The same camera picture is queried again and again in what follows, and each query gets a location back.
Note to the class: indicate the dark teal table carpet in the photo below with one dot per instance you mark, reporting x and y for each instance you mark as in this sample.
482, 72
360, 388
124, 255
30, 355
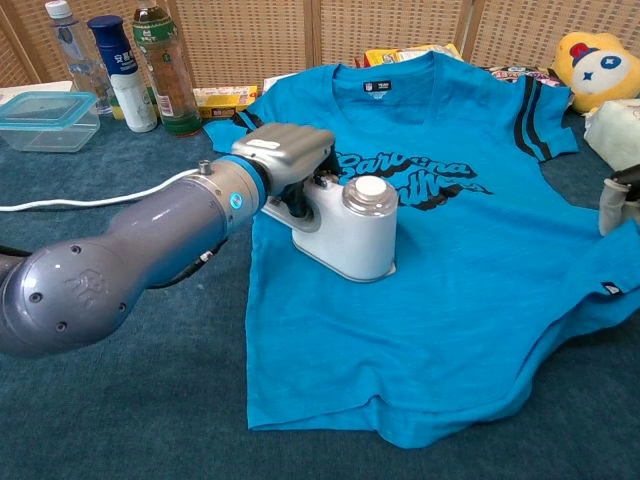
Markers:
125, 400

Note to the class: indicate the white bottle blue cap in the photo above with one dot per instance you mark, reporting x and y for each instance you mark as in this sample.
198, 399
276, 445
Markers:
125, 75

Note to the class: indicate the black pink package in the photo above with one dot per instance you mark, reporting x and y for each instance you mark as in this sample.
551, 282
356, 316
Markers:
505, 74

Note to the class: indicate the clear container blue lid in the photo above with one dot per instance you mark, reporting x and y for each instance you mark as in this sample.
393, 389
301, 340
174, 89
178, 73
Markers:
45, 120

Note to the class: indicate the white handheld garment steamer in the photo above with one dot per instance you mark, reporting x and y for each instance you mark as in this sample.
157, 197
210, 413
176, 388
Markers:
350, 235

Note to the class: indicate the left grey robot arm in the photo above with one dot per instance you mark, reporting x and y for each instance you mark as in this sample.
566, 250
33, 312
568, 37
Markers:
125, 255

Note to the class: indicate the yellow snack box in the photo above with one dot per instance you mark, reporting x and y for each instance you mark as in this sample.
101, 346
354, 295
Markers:
222, 100

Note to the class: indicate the yellow plush toy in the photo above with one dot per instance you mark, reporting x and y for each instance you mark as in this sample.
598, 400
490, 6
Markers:
595, 70

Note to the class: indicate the blue Carolina Panthers t-shirt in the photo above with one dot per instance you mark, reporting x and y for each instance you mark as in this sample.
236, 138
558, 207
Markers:
400, 310

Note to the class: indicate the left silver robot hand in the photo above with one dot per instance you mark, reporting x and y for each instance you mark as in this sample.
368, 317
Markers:
290, 150

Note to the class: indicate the wicker folding screen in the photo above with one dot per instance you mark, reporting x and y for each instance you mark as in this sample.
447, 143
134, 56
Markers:
250, 40

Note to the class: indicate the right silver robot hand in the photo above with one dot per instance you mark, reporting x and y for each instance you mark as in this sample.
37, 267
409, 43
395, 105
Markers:
612, 210

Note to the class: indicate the yellow snack package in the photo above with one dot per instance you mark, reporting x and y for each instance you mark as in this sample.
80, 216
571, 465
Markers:
395, 54

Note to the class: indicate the clear water bottle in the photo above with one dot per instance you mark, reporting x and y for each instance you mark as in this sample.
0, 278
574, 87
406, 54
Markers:
80, 60

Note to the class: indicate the green tea bottle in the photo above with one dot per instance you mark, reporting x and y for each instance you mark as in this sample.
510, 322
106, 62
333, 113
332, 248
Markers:
167, 75

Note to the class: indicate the white pink package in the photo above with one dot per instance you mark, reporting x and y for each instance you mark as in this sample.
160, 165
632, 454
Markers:
280, 82

